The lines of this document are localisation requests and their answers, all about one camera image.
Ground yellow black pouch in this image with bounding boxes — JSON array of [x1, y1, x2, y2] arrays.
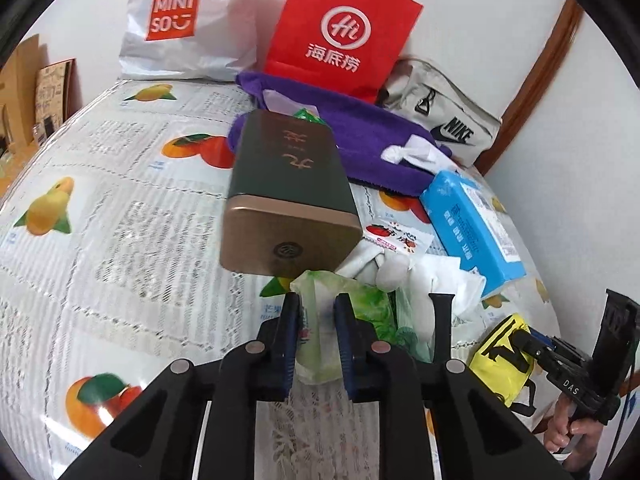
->
[[469, 314, 536, 417]]

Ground green pocket tissue pack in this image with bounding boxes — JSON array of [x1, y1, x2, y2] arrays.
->
[[291, 271, 418, 386]]

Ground white cloth glove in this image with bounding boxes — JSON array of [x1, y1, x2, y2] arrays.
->
[[336, 240, 486, 362]]

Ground white persimmon snack packet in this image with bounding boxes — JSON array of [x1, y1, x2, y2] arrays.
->
[[363, 219, 434, 257]]

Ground blue tissue pack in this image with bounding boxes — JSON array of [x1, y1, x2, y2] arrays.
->
[[420, 171, 526, 298]]

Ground dark green tea box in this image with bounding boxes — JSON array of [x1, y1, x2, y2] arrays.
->
[[219, 110, 362, 278]]

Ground green tea sachet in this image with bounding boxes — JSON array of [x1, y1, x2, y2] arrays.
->
[[293, 108, 326, 126]]

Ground white tissue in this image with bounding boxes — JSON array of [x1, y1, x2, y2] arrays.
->
[[380, 134, 459, 174]]

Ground person's right hand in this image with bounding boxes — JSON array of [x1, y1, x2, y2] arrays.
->
[[542, 393, 604, 476]]

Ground purple towel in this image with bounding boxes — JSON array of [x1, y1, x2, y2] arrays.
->
[[235, 72, 436, 197]]

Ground beige Nike waist bag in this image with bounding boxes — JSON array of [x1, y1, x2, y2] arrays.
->
[[380, 58, 501, 167]]

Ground fruit print tablecloth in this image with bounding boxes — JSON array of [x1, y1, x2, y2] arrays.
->
[[0, 78, 562, 480]]

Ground red Haidilao paper bag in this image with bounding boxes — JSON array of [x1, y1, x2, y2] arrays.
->
[[265, 0, 423, 103]]

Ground white Miniso plastic bag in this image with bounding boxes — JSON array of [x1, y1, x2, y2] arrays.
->
[[119, 0, 257, 82]]

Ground patterned book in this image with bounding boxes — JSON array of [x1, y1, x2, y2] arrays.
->
[[34, 58, 75, 146]]

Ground wooden headboard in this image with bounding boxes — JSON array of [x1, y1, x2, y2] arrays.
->
[[0, 34, 41, 153]]

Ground brown wooden door frame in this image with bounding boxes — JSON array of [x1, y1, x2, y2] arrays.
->
[[475, 0, 584, 176]]

